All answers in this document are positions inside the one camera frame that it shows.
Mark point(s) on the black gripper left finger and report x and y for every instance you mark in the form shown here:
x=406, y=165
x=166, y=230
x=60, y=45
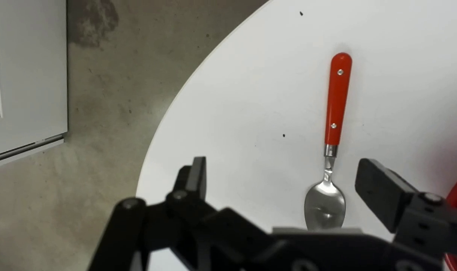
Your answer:
x=193, y=177

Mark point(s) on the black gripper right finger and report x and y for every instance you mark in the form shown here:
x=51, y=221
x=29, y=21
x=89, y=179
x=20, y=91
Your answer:
x=384, y=191

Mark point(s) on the red handled metal spoon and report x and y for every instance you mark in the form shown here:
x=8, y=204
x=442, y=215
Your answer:
x=325, y=201

